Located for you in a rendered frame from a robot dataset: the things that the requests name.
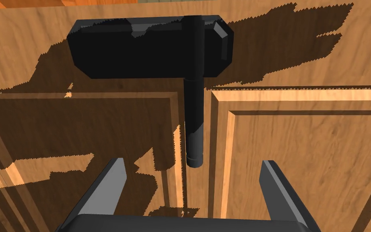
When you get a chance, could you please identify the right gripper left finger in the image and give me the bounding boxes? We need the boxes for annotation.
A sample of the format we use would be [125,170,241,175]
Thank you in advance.
[64,157,128,226]

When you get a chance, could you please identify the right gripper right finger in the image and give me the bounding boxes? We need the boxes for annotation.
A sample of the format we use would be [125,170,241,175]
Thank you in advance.
[259,160,319,228]

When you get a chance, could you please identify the black door handle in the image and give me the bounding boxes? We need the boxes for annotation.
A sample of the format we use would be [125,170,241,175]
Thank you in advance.
[67,14,235,169]

